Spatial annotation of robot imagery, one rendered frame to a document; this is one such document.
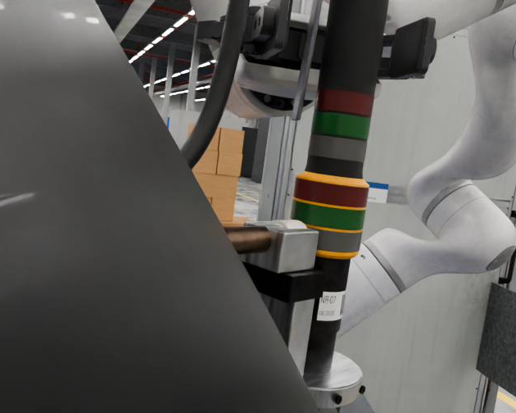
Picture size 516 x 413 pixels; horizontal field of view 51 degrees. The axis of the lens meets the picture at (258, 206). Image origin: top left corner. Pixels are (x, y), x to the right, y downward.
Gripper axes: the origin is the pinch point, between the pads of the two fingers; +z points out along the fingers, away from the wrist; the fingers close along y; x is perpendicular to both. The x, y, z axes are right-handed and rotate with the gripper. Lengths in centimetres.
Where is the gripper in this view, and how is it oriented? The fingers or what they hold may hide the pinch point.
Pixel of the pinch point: (350, 35)
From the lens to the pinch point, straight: 33.3
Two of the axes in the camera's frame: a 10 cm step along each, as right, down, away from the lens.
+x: 1.3, -9.8, -1.1
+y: -9.7, -1.1, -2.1
